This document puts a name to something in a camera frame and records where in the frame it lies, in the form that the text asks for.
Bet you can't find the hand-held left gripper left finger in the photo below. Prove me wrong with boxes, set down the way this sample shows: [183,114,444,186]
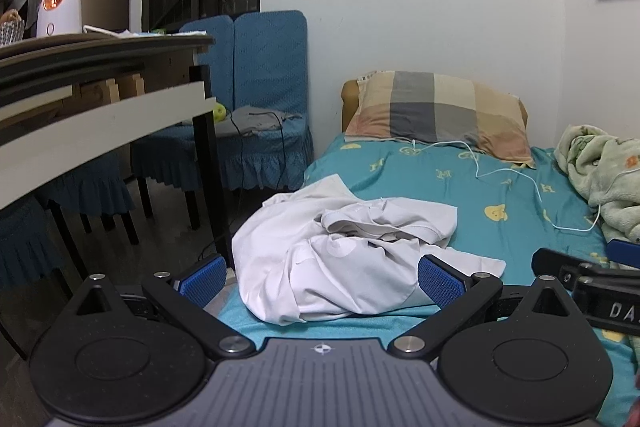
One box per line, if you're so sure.
[65,255,256,360]

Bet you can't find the white charging cable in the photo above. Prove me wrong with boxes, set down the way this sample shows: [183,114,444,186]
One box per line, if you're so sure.
[400,139,640,236]

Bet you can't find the white papers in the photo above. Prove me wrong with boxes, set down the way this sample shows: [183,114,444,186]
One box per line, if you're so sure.
[82,25,211,40]

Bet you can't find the teal printed bed sheet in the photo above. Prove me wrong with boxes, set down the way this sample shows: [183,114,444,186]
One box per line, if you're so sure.
[220,134,640,427]

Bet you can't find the white shirt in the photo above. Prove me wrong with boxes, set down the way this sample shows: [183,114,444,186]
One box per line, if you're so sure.
[231,173,507,324]

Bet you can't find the white humidifier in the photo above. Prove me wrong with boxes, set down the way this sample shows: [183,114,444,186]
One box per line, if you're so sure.
[36,0,82,38]

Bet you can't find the grey cloth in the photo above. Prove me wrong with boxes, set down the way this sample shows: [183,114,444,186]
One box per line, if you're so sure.
[227,105,305,135]

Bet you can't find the woven basket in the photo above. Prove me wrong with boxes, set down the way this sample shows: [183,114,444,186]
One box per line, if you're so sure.
[0,9,26,47]

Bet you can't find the dark dining table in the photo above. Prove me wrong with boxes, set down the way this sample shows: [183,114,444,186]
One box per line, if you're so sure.
[0,32,235,268]

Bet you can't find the plaid pillow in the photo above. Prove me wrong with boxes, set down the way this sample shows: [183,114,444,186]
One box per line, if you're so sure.
[344,70,536,168]

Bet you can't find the light green fleece blanket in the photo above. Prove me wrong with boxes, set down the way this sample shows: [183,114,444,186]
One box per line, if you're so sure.
[555,124,640,258]

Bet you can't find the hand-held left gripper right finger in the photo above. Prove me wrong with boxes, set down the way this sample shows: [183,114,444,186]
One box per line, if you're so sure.
[389,254,586,362]

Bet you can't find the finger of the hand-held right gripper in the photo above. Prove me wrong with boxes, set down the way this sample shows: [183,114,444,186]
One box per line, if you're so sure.
[531,248,640,292]
[607,239,640,269]

